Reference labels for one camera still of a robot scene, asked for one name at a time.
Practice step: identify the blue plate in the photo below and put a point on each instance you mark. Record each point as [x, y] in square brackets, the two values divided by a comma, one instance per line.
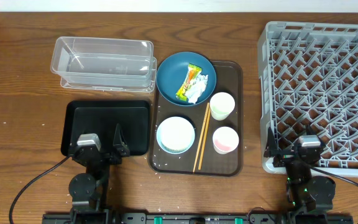
[172, 72]

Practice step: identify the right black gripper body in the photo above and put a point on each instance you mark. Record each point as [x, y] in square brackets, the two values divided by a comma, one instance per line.
[284, 157]

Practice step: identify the grey dishwasher rack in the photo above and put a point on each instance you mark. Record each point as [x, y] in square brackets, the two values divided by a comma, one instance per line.
[309, 79]

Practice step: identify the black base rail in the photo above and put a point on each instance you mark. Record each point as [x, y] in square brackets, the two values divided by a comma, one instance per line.
[141, 218]

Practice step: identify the white cup pink inside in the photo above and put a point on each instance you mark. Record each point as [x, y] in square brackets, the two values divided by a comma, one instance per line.
[225, 140]

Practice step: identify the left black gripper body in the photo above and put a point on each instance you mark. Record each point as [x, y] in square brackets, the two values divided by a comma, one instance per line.
[110, 160]

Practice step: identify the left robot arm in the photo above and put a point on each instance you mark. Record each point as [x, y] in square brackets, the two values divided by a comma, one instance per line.
[89, 189]

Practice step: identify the brown serving tray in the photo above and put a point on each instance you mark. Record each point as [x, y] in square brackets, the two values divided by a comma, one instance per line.
[229, 80]

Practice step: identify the yellow green snack wrapper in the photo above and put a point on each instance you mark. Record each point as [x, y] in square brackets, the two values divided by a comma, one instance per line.
[192, 73]

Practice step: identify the wooden chopstick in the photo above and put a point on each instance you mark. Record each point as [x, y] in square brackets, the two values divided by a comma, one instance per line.
[201, 136]
[205, 133]

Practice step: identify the clear plastic waste bin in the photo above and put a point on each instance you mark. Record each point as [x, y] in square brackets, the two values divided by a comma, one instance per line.
[103, 64]

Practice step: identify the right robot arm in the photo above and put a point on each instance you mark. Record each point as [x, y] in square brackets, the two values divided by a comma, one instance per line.
[311, 196]

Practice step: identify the black plastic tray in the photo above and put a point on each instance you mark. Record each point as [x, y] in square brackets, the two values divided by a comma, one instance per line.
[102, 116]

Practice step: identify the light blue rice bowl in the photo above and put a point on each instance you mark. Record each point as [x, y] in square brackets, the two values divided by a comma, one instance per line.
[175, 135]

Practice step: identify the white tissue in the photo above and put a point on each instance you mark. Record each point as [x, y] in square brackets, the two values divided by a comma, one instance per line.
[197, 87]

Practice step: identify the white cup green inside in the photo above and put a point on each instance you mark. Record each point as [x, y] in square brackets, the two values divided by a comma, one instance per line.
[221, 105]

